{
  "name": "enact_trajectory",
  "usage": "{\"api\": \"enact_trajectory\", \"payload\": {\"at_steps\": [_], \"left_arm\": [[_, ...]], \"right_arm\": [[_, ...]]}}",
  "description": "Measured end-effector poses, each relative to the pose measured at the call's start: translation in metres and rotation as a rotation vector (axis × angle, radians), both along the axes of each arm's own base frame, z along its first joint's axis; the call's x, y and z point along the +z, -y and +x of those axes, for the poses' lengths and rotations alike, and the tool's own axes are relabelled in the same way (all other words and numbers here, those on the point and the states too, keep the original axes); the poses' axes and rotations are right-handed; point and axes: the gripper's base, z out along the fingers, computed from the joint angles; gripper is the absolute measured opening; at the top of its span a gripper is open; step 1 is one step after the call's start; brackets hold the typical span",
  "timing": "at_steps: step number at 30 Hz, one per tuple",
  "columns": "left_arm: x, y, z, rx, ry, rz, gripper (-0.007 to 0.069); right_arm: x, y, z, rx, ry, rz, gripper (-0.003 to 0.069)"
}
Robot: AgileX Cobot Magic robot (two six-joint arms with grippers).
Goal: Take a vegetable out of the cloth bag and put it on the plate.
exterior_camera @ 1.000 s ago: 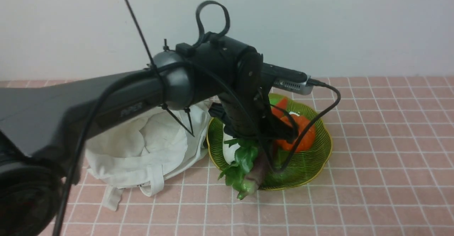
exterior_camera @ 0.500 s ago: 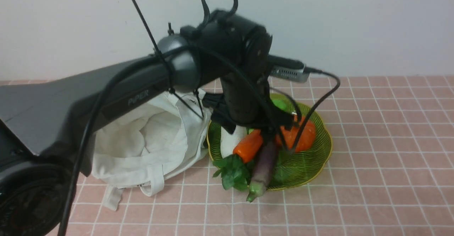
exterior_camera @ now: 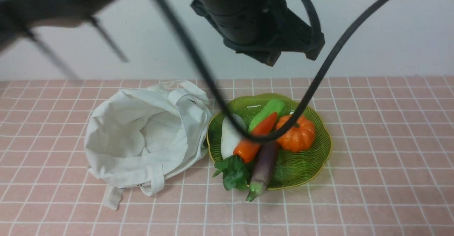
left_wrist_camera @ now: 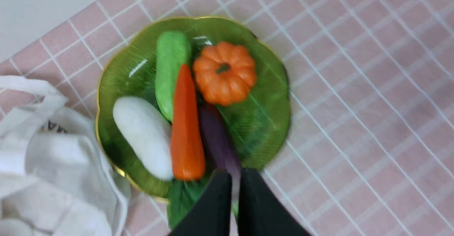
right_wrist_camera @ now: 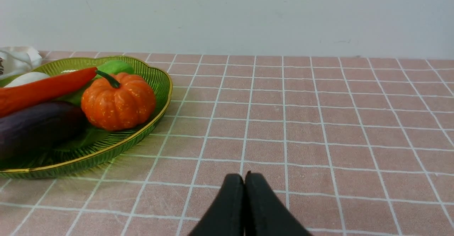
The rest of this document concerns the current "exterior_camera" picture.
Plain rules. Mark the orange carrot with green leaves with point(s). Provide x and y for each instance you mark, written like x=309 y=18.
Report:
x=236 y=171

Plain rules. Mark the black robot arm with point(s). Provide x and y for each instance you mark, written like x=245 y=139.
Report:
x=263 y=29

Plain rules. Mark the blurred dark robot arm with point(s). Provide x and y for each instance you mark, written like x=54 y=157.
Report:
x=19 y=17

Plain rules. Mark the white cloth tote bag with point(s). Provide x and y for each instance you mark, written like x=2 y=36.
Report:
x=141 y=137

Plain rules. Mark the white radish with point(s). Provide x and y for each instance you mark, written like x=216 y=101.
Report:
x=229 y=139

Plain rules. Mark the green cucumber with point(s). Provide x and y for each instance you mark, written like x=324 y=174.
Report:
x=265 y=120

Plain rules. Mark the purple eggplant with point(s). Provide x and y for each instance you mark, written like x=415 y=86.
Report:
x=265 y=162

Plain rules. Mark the orange pumpkin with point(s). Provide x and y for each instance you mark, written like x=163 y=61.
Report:
x=300 y=137

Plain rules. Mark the green ribbed plastic basket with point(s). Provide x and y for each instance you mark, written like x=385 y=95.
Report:
x=291 y=169

